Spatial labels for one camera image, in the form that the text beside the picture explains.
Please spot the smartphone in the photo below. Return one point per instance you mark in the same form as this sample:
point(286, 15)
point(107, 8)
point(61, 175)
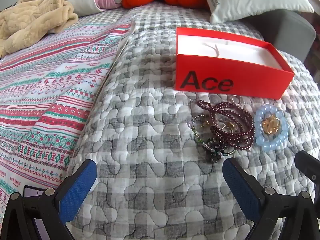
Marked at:
point(32, 191)

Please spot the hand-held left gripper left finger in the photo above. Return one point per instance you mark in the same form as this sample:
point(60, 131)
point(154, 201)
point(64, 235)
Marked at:
point(75, 192)

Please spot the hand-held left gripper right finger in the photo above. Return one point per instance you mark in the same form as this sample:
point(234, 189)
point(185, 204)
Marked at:
point(240, 187)

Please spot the striped patterned bed sheet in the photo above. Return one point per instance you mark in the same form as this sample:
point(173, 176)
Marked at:
point(50, 92)

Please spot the beige fleece blanket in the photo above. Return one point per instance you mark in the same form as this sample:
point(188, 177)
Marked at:
point(32, 15)

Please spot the red cardboard box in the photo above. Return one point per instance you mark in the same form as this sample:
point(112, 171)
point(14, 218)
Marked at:
point(250, 80)

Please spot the grey ottoman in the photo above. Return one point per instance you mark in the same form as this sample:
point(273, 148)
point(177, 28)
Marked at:
point(292, 30)

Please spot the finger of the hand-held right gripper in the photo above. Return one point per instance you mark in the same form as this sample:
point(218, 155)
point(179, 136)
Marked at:
point(308, 166)

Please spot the grey checked quilt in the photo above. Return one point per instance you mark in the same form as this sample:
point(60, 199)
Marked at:
point(150, 130)

